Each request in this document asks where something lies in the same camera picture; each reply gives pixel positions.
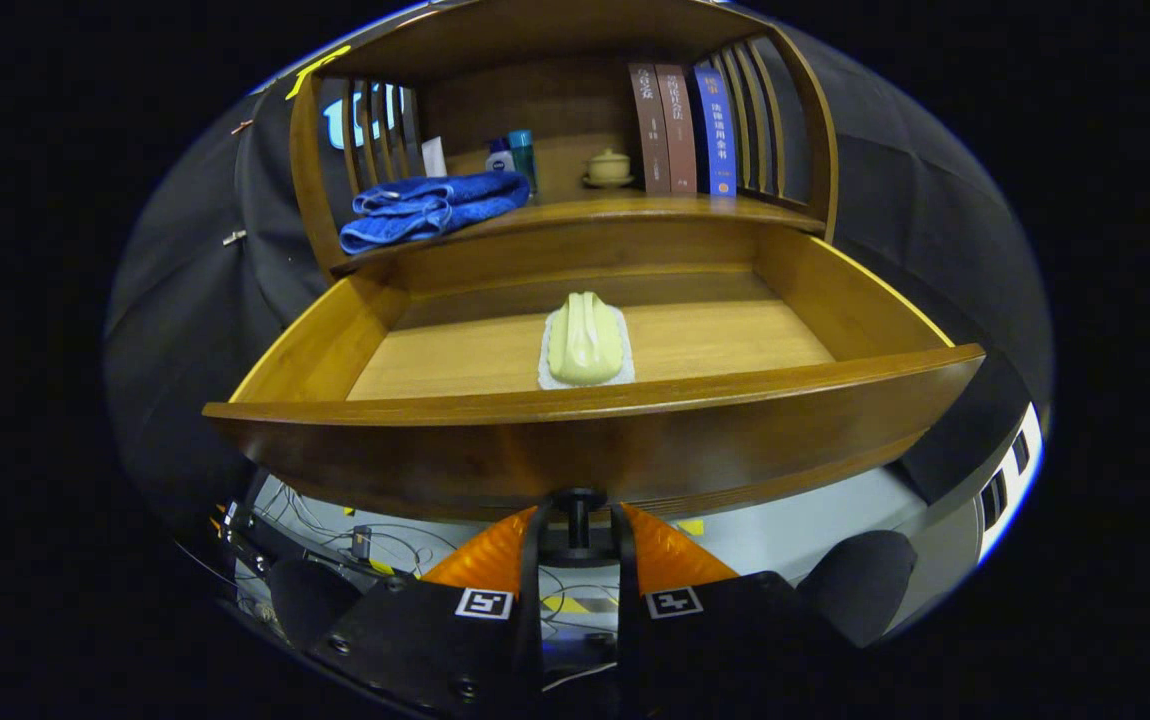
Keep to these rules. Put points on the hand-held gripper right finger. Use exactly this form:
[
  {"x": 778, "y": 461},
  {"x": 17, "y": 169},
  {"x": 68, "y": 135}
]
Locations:
[{"x": 625, "y": 620}]

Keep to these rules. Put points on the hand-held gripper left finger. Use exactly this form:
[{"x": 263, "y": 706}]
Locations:
[{"x": 531, "y": 620}]

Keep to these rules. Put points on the black drawer knob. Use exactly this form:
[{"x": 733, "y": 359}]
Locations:
[{"x": 578, "y": 525}]

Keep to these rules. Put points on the wooden drawer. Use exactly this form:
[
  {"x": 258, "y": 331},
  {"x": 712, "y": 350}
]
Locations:
[{"x": 585, "y": 450}]

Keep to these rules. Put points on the wooden countertop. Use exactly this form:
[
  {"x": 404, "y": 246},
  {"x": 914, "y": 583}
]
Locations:
[{"x": 635, "y": 208}]

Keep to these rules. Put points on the wooden cabinet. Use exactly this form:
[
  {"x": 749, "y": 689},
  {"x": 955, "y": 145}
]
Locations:
[{"x": 555, "y": 100}]

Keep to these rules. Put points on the dark rounded object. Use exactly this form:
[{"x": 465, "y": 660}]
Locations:
[{"x": 855, "y": 585}]

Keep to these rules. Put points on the blue folded towel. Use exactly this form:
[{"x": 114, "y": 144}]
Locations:
[{"x": 435, "y": 205}]

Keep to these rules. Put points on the beige saucer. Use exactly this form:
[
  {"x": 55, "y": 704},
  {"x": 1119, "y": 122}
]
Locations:
[{"x": 608, "y": 184}]

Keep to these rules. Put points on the beige lidded tea cup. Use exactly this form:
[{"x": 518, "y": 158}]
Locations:
[{"x": 609, "y": 166}]

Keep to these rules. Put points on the white bottle with blue cap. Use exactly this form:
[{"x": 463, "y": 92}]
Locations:
[{"x": 500, "y": 158}]

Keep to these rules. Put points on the clear teal bottle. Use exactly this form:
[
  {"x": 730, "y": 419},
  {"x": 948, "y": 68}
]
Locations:
[{"x": 522, "y": 155}]

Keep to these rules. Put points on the white tube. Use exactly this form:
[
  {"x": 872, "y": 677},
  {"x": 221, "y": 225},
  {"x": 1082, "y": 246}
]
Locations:
[{"x": 433, "y": 158}]

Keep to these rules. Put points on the dark brown book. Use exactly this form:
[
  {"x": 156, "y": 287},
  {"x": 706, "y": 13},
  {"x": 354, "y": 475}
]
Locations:
[{"x": 650, "y": 130}]

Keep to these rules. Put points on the reddish brown book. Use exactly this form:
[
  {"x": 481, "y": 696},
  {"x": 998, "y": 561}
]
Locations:
[{"x": 680, "y": 130}]

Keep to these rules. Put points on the blue book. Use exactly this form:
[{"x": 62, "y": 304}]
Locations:
[{"x": 715, "y": 130}]

